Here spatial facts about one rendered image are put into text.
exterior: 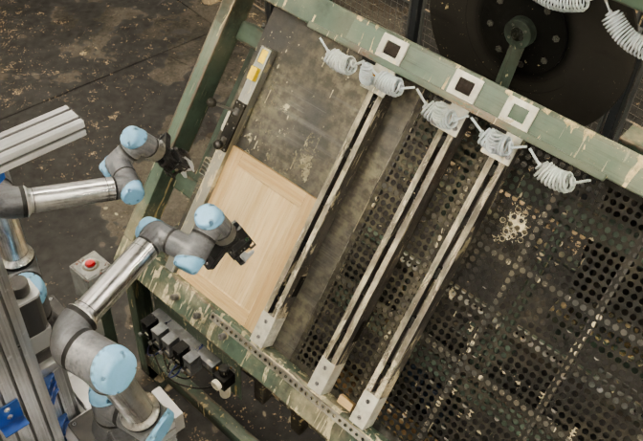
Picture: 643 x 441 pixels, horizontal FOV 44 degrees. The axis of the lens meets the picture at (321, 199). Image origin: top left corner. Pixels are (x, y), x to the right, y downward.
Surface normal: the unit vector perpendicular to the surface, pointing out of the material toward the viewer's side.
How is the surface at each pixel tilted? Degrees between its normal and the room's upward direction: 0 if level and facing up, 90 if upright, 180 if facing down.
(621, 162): 55
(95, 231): 0
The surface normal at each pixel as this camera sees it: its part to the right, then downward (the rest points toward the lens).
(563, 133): -0.52, -0.02
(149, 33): 0.04, -0.73
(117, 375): 0.84, 0.29
